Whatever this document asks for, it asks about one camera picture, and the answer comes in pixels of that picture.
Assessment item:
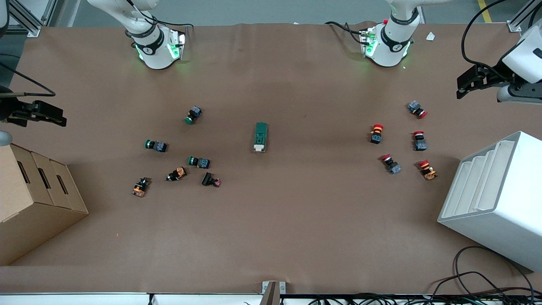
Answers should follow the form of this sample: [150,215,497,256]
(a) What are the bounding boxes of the black left base cable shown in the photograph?
[325,21,368,45]

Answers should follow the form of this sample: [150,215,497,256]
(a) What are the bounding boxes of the black right base cable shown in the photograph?
[131,0,193,29]

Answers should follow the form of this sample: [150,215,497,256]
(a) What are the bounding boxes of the grey metal bracket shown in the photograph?
[262,281,286,305]

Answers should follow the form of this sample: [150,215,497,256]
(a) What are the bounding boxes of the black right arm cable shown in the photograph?
[0,63,56,98]

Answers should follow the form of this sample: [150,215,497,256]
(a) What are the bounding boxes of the aluminium frame profile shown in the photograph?
[8,0,58,36]
[507,0,542,33]

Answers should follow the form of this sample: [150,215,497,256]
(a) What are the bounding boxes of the white foam box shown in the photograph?
[437,131,542,273]

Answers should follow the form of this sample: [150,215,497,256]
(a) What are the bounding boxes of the green load switch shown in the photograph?
[253,122,268,153]

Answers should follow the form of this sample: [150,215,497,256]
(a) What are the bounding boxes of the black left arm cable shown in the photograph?
[462,0,515,77]

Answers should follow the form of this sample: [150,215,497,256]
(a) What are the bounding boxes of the brown cardboard box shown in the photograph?
[0,141,89,266]

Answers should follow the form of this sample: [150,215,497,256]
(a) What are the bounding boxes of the white table edge rail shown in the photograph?
[0,293,263,305]

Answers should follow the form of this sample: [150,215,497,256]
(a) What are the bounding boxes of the black base cable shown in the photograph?
[131,0,193,29]
[325,21,368,45]

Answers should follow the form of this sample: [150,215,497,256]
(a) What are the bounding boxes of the black cable bundle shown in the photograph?
[305,292,542,305]

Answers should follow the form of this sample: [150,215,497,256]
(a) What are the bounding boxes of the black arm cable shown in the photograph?
[0,63,56,98]
[462,0,515,77]

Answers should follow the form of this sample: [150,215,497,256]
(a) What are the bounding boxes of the black looped floor cable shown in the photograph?
[430,246,536,297]

